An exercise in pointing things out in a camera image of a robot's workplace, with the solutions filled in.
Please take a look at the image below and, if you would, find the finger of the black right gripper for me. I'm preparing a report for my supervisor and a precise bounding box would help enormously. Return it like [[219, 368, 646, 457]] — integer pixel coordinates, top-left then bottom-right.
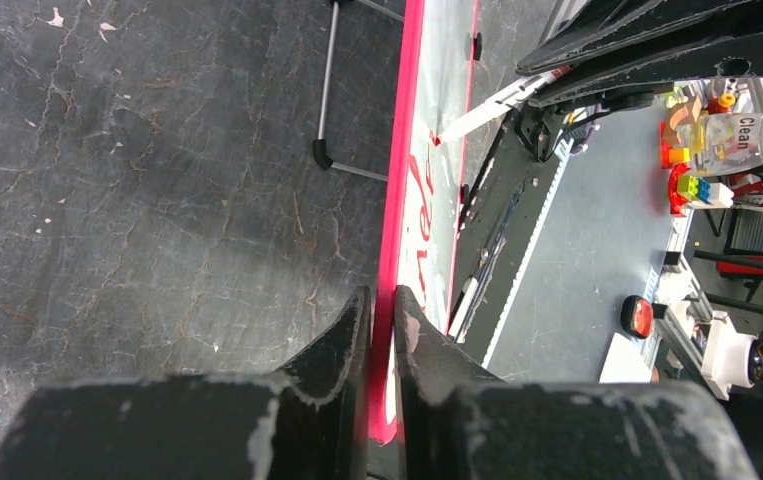
[[516, 0, 763, 106]]

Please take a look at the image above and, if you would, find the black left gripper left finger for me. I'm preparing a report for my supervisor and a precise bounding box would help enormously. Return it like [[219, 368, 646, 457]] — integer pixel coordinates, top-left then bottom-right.
[[0, 286, 371, 479]]

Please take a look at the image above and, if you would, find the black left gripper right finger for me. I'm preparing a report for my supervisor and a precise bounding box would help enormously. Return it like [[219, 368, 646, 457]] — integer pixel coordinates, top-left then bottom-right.
[[393, 286, 757, 479]]

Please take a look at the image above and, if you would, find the red whiteboard marker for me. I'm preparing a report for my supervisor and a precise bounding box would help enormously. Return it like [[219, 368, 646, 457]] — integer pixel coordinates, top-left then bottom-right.
[[432, 66, 570, 146]]

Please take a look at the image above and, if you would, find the pink-framed whiteboard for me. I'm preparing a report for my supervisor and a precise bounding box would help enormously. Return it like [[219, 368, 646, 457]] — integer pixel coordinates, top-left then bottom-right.
[[368, 1, 479, 444]]

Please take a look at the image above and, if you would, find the clear cleaner spray bottle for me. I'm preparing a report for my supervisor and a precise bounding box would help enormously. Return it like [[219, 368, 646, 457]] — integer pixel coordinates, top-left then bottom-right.
[[688, 113, 763, 177]]

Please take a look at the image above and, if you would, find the colourful toy blocks pile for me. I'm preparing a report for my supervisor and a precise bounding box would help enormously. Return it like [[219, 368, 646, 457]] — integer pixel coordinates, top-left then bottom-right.
[[659, 88, 734, 218]]

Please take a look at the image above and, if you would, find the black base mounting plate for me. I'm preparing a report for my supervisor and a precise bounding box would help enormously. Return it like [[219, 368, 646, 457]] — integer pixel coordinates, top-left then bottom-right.
[[449, 106, 572, 366]]

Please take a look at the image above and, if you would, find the red emergency stop button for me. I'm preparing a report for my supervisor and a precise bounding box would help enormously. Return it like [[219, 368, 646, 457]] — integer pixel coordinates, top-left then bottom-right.
[[620, 295, 667, 340]]

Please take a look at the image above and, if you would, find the metal whiteboard stand wire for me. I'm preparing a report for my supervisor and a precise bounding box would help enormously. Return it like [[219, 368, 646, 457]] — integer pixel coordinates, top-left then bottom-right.
[[311, 0, 406, 183]]

